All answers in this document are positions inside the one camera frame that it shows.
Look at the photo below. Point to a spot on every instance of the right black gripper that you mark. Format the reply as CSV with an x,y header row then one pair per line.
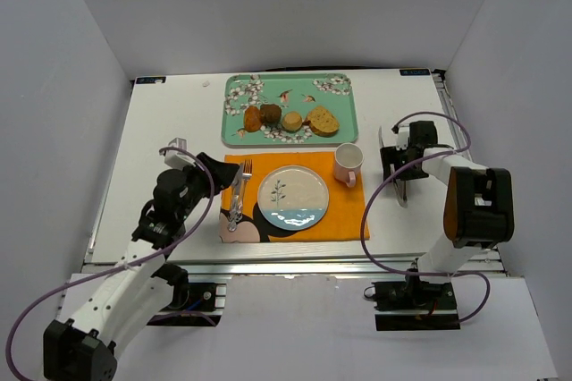
x,y
398,166

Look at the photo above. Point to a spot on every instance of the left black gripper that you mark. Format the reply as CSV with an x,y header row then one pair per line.
x,y
207,171

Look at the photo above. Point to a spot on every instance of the metal serving tongs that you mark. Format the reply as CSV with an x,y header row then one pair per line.
x,y
399,186

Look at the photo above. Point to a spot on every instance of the dark brown croissant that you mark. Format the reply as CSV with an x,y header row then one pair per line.
x,y
270,113

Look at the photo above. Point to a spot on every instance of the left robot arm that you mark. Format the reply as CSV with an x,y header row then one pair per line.
x,y
88,345

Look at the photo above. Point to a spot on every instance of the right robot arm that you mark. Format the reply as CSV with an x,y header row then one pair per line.
x,y
478,211

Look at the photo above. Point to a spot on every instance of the orange glazed bread roll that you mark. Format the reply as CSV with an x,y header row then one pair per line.
x,y
251,119

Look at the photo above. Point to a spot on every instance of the sliced seeded bread loaf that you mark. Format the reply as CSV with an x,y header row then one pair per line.
x,y
322,122

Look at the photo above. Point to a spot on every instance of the silver table knife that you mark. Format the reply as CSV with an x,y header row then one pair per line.
x,y
235,188

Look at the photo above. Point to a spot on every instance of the silver fork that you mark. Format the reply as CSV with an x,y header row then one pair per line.
x,y
245,175

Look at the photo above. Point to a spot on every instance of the silver spoon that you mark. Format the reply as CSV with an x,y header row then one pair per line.
x,y
233,214

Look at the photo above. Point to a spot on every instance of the pink mug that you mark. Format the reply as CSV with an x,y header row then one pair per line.
x,y
348,159

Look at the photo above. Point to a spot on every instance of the cream and blue plate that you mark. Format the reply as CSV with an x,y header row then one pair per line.
x,y
293,198

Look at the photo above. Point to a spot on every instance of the orange cartoon placemat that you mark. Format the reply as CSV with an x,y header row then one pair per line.
x,y
340,223

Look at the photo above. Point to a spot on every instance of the small round yellow bun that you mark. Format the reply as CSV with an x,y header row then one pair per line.
x,y
292,121

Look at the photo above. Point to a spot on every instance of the green floral serving tray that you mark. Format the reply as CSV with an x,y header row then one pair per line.
x,y
292,91

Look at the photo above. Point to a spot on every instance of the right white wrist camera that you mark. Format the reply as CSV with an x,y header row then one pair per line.
x,y
402,134

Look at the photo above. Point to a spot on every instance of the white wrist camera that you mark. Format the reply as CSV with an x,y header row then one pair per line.
x,y
173,157
402,134

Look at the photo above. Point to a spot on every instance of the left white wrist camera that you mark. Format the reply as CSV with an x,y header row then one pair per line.
x,y
173,157

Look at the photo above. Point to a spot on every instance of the aluminium table frame rail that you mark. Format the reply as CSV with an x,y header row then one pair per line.
x,y
191,107

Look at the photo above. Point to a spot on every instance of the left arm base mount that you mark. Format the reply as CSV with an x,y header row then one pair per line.
x,y
201,304

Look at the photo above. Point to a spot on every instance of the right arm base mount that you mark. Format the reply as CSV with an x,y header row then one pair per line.
x,y
410,305

